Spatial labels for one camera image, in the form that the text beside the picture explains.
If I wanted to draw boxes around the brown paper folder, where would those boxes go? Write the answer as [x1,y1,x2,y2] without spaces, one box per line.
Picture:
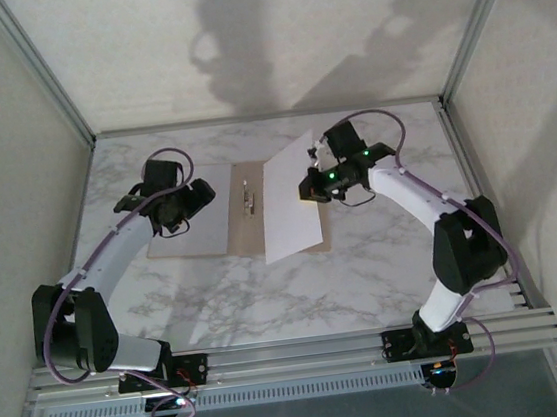
[136,150,336,276]

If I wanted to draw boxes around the metal folder fastener clip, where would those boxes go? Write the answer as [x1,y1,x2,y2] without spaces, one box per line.
[238,174,259,220]

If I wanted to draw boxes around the thin aluminium frame rail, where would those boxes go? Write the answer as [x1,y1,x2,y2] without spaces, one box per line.
[91,92,446,143]

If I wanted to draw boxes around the aluminium side rail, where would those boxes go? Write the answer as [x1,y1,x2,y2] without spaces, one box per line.
[435,91,556,323]

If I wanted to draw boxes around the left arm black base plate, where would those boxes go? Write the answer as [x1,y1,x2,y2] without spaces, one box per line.
[114,350,213,397]

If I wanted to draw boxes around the wide aluminium frame rail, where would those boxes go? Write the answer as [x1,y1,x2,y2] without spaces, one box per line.
[22,306,557,414]

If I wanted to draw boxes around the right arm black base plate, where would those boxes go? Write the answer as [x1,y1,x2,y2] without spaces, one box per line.
[380,319,475,365]

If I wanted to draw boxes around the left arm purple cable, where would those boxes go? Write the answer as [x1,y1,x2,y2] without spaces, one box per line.
[21,145,223,417]

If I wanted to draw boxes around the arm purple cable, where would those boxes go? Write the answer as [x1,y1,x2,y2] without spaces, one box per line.
[315,95,534,406]
[21,145,223,417]

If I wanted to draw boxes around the grey slotted cable duct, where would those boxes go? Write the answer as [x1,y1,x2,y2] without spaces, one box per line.
[39,365,429,417]

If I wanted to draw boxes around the aluminium corner post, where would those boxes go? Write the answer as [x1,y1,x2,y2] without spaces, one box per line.
[0,0,99,157]
[428,0,541,107]

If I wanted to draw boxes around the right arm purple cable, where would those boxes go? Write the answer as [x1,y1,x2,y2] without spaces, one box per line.
[315,95,534,406]

